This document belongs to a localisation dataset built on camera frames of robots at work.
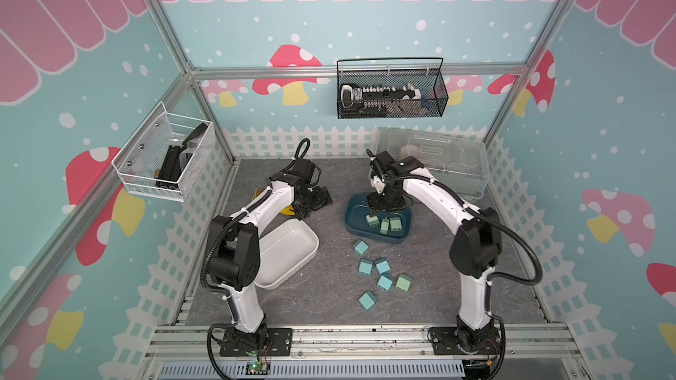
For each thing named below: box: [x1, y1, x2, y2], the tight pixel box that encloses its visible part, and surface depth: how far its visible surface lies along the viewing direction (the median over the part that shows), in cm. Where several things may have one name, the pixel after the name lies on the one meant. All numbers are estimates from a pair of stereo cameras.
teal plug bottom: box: [358, 290, 377, 311], surface depth 81 cm
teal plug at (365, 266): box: [358, 258, 375, 277], surface depth 89 cm
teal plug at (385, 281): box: [376, 272, 395, 292], surface depth 85 cm
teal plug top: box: [354, 241, 369, 256], surface depth 93 cm
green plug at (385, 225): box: [380, 218, 390, 235], surface depth 96 cm
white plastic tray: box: [255, 219, 320, 291], surface depth 94 cm
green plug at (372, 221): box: [366, 214, 381, 229], surface depth 98 cm
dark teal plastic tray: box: [344, 192, 412, 245], surface depth 98 cm
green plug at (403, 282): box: [395, 273, 413, 293], surface depth 85 cm
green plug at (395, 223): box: [389, 216, 403, 232], surface depth 99 cm
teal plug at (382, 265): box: [374, 257, 391, 275], surface depth 89 cm
